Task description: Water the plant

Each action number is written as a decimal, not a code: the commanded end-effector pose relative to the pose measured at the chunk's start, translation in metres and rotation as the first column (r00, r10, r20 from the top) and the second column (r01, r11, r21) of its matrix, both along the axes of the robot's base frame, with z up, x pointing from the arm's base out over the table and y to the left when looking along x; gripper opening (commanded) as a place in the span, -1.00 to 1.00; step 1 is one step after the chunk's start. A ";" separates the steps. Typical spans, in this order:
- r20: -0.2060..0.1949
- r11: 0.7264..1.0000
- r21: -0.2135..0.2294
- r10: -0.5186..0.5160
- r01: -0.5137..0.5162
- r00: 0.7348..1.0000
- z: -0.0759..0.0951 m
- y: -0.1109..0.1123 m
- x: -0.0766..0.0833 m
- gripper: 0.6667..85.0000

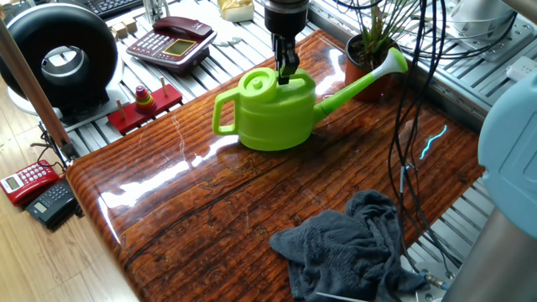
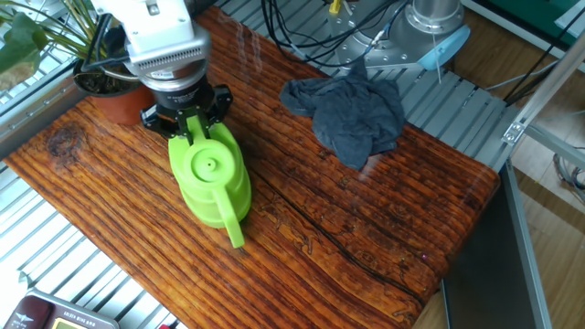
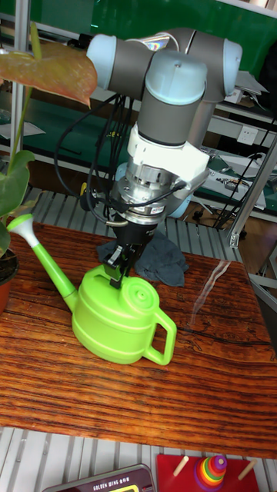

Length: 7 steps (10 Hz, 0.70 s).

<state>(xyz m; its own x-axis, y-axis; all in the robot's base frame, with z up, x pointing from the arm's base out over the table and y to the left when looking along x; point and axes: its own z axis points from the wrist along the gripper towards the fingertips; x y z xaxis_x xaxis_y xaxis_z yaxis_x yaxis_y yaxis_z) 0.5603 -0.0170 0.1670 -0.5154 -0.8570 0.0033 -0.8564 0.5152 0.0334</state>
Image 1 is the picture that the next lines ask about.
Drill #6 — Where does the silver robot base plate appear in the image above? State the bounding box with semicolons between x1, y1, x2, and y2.
400;262;456;302

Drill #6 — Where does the black telephone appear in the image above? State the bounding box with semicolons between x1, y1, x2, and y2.
24;179;83;231

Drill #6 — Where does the black phone cord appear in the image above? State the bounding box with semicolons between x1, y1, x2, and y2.
29;128;69;171

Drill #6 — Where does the black ring-shaped fan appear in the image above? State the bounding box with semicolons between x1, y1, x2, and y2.
0;3;127;132

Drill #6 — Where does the red peg tower base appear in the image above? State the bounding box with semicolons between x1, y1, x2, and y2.
107;75;184;136

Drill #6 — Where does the red telephone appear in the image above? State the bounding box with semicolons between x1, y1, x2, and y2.
0;159;62;207

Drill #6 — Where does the clear glass jar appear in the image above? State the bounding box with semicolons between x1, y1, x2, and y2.
142;0;171;24

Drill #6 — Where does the maroon desk telephone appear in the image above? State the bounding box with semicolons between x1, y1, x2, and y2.
126;16;218;76

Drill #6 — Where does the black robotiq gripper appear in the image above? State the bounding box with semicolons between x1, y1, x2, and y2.
263;4;310;85

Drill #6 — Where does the white zip tie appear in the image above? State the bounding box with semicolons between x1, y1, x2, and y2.
315;291;370;302

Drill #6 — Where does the white power strip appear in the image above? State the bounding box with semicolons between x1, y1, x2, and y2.
506;55;537;83

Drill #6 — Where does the dark grey towel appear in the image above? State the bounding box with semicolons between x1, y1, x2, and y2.
268;189;430;302

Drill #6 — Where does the black cable bundle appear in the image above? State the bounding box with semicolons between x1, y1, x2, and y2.
335;0;519;278

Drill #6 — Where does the glossy brown wooden board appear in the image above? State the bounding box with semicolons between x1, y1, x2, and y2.
65;28;486;302

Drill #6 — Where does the gold wrapped box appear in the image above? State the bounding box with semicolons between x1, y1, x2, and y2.
217;0;256;23

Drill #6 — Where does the brown angled frame pole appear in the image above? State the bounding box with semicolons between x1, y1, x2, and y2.
0;18;80;161

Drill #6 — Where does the green plant in terracotta pot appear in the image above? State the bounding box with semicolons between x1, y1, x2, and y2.
344;0;425;103

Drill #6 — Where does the black computer keyboard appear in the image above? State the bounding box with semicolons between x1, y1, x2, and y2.
79;0;143;20

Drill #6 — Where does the grey perforated metal plate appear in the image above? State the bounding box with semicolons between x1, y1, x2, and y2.
461;16;536;64

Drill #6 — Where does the rainbow ring stack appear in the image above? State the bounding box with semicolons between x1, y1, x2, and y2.
134;85;158;115

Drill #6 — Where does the green plastic watering can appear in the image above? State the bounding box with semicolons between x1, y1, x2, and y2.
211;46;409;152

